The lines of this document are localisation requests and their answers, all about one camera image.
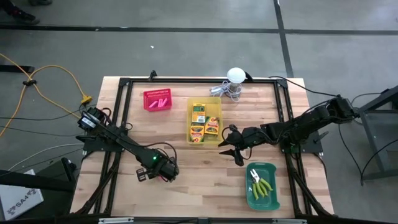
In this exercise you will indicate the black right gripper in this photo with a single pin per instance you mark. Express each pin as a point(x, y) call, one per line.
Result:
point(252, 137)

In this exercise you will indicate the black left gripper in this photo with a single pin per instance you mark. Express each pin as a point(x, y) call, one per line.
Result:
point(164, 169)

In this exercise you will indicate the yellow Crayola crayon box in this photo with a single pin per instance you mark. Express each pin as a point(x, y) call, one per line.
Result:
point(198, 113)
point(197, 133)
point(211, 125)

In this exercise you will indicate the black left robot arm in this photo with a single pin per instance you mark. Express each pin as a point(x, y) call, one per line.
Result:
point(124, 143)

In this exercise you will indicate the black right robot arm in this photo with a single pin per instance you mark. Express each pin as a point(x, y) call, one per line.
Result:
point(311, 124)

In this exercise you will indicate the yellow translucent plastic bin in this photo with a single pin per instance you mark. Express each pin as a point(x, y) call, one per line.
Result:
point(214, 107)

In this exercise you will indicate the teal plastic bin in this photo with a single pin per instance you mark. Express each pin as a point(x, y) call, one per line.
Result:
point(267, 202)

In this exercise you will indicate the white mushroom table lamp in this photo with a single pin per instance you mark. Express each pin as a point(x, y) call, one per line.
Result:
point(236, 74)

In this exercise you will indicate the red mesh plastic basket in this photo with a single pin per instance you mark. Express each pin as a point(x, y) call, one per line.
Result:
point(147, 93)

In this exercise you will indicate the black stand leg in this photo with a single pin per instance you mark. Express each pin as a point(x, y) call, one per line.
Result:
point(31, 182)

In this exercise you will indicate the white printed box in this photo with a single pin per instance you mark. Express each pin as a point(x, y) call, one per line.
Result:
point(18, 199)

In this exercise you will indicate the black metal stand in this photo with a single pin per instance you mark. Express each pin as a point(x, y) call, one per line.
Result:
point(382, 130)

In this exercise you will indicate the black floor bar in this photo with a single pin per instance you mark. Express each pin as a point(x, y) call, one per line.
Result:
point(15, 69)

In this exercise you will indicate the person's shoe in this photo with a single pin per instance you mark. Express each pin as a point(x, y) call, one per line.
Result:
point(26, 17)

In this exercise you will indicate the person's leg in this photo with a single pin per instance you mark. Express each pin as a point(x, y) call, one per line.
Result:
point(5, 4)

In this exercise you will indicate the silver metal bracket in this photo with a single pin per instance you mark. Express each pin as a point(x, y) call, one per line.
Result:
point(289, 221)
point(116, 220)

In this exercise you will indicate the black aluminium rig frame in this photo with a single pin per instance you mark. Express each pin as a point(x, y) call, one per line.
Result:
point(192, 80)

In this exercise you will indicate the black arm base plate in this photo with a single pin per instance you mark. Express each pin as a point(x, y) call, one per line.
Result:
point(311, 148)
point(90, 145)

